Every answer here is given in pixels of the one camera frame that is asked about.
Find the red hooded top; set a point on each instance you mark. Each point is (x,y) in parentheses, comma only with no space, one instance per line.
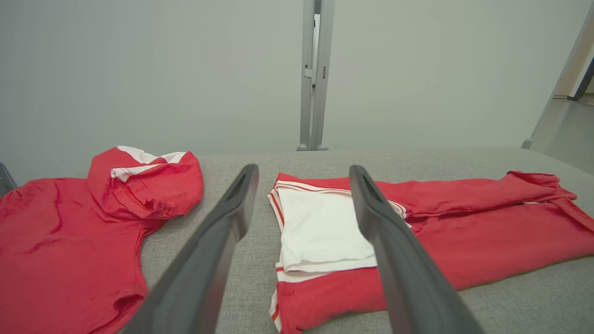
(55,241)

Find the grey slanted partition post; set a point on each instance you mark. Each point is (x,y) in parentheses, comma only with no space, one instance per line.
(557,93)
(5,178)

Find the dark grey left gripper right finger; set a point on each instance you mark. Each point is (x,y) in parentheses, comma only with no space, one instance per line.
(408,278)

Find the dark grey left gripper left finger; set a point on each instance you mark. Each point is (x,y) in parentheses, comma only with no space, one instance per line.
(199,273)

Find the dark blue slanted bar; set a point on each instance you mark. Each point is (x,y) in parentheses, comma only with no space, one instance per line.
(584,79)

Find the red jacket with white trim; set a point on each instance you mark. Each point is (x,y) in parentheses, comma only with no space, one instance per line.
(487,241)

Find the grey double partition post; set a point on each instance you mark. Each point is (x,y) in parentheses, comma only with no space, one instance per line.
(320,116)

